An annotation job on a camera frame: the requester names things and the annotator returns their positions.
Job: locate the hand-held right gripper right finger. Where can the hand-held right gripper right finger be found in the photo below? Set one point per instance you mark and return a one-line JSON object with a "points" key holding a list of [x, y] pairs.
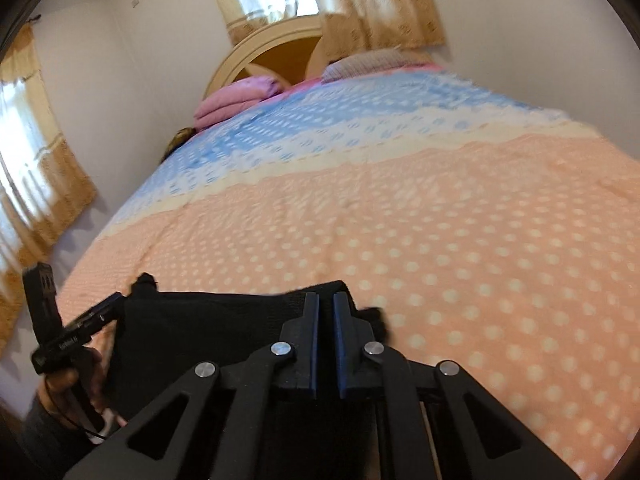
{"points": [[341, 345]]}

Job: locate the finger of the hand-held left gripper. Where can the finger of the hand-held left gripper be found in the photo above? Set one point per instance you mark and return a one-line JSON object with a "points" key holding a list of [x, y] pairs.
{"points": [[111, 307]]}

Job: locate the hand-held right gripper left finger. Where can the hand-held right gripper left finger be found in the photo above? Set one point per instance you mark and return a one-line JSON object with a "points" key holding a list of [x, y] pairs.
{"points": [[312, 345]]}

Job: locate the black pants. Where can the black pants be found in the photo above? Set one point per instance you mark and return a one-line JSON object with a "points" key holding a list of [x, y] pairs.
{"points": [[200, 325]]}

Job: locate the person's left forearm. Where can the person's left forearm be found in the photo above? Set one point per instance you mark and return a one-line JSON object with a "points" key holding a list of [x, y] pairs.
{"points": [[47, 445]]}

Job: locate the person's left hand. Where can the person's left hand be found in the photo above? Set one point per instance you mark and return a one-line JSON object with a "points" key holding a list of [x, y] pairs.
{"points": [[97, 380]]}

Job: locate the beige patterned curtain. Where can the beige patterned curtain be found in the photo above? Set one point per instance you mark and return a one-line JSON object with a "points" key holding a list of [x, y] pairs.
{"points": [[45, 185], [380, 5]]}

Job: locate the brown bedside object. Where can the brown bedside object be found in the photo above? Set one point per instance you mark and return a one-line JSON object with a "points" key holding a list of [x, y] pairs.
{"points": [[176, 142]]}

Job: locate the pink folded blanket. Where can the pink folded blanket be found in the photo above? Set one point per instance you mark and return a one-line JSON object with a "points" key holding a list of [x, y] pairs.
{"points": [[230, 102]]}

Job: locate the pink bed sheet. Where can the pink bed sheet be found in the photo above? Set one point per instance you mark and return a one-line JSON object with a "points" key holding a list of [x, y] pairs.
{"points": [[302, 85]]}

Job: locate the wooden arched headboard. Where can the wooden arched headboard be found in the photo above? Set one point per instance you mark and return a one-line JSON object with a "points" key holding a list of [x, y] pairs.
{"points": [[235, 60]]}

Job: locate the checkered pillow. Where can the checkered pillow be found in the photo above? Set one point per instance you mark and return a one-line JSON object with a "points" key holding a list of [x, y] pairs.
{"points": [[370, 65]]}

